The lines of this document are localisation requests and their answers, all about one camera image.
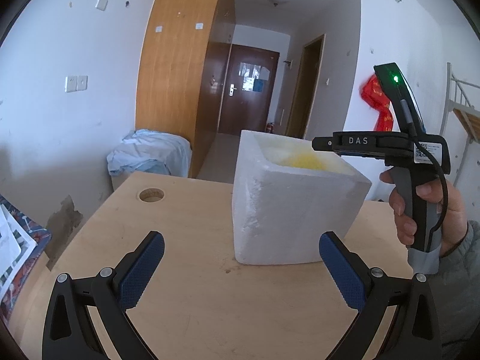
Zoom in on yellow foam fruit net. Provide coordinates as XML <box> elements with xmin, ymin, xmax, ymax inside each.
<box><xmin>281</xmin><ymin>153</ymin><xmax>327</xmax><ymax>171</ymax></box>

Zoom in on grey jacket forearm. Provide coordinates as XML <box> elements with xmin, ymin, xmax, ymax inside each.
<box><xmin>428</xmin><ymin>221</ymin><xmax>479</xmax><ymax>359</ymax></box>

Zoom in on red hanging banner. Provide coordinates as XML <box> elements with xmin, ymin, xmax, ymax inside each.
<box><xmin>360</xmin><ymin>74</ymin><xmax>394</xmax><ymax>132</ymax></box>

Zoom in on printed paper sheets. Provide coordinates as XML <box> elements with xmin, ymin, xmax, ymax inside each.
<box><xmin>0</xmin><ymin>205</ymin><xmax>37</xmax><ymax>298</ymax></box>

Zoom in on patterned side table cloth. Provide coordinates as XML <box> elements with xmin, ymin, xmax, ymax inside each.
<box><xmin>0</xmin><ymin>196</ymin><xmax>51</xmax><ymax>324</ymax></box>

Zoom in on white styrofoam box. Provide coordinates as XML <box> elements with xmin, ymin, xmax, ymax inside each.
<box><xmin>232</xmin><ymin>130</ymin><xmax>371</xmax><ymax>265</ymax></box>

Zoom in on dark brown entrance door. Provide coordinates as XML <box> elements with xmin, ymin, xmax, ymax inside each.
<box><xmin>218</xmin><ymin>45</ymin><xmax>280</xmax><ymax>136</ymax></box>

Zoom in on light blue cloth pile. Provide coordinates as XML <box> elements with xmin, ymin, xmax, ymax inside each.
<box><xmin>106</xmin><ymin>129</ymin><xmax>192</xmax><ymax>177</ymax></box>

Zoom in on wooden wardrobe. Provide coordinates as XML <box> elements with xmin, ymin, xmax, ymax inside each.
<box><xmin>135</xmin><ymin>0</ymin><xmax>236</xmax><ymax>177</ymax></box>

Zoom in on metal bunk bed frame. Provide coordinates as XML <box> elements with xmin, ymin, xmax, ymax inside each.
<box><xmin>440</xmin><ymin>62</ymin><xmax>479</xmax><ymax>186</ymax></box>

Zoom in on double wall switch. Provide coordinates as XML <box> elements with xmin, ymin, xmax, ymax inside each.
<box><xmin>64</xmin><ymin>76</ymin><xmax>88</xmax><ymax>93</ymax></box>

